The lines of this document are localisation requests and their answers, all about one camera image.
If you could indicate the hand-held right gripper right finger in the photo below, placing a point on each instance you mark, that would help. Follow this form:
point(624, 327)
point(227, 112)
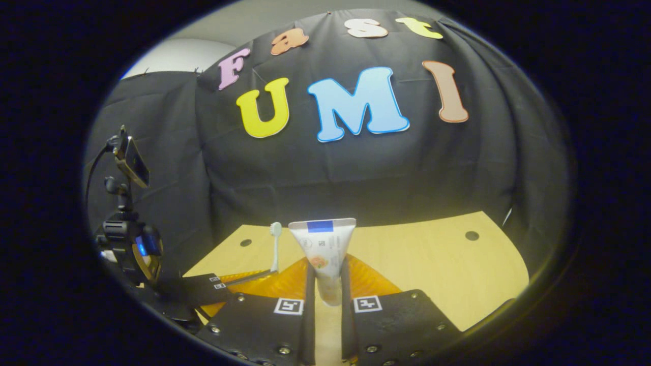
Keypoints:
point(396, 330)

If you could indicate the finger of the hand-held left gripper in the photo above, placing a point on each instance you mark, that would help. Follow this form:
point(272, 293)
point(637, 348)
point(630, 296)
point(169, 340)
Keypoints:
point(208, 296)
point(203, 280)

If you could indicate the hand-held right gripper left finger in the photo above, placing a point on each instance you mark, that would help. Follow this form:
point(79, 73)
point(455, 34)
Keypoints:
point(264, 330)

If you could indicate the white toothbrush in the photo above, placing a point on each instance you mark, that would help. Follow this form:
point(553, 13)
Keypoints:
point(275, 249)

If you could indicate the white toothpaste tube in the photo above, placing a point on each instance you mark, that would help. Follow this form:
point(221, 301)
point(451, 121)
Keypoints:
point(323, 244)

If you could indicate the light wooden desktop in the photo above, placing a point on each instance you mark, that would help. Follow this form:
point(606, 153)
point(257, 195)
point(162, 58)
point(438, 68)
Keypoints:
point(432, 264)

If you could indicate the black backdrop cloth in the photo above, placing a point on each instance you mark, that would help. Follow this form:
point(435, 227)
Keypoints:
point(356, 178)

